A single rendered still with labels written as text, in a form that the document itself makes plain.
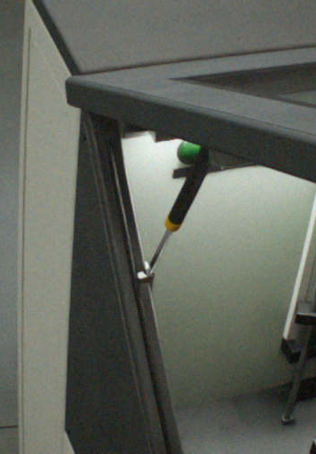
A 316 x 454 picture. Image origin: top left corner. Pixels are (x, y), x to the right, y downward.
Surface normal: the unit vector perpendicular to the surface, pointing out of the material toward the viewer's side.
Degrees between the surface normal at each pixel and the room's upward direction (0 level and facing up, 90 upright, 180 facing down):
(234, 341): 90
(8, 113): 0
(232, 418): 0
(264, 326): 90
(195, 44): 0
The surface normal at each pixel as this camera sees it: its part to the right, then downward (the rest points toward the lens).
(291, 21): 0.09, -0.75
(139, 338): 0.30, -0.11
